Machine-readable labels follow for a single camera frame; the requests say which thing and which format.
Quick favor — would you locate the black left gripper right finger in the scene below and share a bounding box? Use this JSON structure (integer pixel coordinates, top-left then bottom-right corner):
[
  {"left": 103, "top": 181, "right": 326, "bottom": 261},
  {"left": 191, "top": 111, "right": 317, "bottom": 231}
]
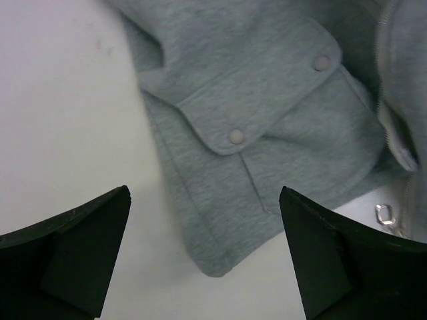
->
[{"left": 280, "top": 187, "right": 426, "bottom": 320}]

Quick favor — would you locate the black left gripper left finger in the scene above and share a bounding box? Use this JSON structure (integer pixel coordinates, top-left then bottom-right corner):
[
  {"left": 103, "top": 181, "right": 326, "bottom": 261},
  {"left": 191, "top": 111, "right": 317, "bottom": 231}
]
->
[{"left": 1, "top": 185, "right": 131, "bottom": 320}]

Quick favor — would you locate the grey zip-up jacket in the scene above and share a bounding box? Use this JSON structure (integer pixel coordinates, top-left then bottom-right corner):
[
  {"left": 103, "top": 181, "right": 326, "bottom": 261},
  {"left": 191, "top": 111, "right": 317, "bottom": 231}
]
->
[{"left": 111, "top": 1, "right": 426, "bottom": 277}]

